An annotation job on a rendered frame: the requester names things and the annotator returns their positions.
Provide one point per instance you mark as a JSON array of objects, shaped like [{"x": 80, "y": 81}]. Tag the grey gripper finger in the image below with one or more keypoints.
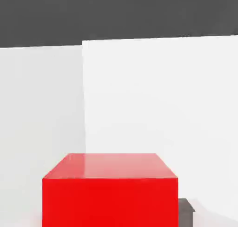
[{"x": 185, "y": 215}]

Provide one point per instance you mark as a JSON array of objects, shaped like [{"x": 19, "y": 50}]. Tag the small red cube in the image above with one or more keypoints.
[{"x": 109, "y": 201}]

